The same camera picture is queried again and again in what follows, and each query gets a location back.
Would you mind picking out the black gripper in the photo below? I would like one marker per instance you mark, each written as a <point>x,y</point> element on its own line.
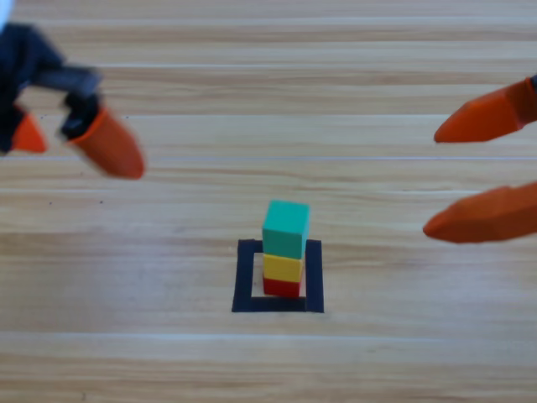
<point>21,63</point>

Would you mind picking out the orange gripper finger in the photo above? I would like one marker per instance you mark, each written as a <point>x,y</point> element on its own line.
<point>482,218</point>
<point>486,119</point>

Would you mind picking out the green wooden block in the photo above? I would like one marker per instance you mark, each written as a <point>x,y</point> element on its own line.
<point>285,228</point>

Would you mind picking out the yellow wooden block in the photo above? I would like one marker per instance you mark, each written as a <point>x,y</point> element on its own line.
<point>281,268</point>

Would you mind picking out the red wooden block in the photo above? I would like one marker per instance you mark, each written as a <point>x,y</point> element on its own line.
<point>281,289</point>

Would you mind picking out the black tape square outline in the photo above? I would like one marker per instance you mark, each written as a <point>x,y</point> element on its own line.
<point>277,304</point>

